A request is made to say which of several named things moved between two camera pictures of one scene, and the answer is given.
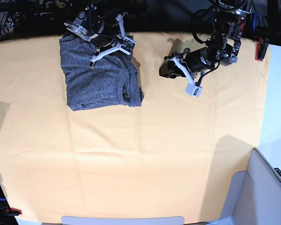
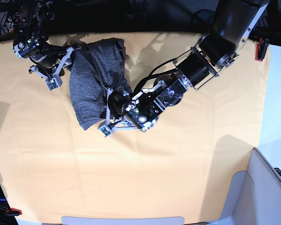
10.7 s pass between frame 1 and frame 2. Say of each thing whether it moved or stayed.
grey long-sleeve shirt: moved
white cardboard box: stayed
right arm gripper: moved
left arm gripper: moved
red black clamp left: stayed
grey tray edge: stayed
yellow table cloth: stayed
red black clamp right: stayed
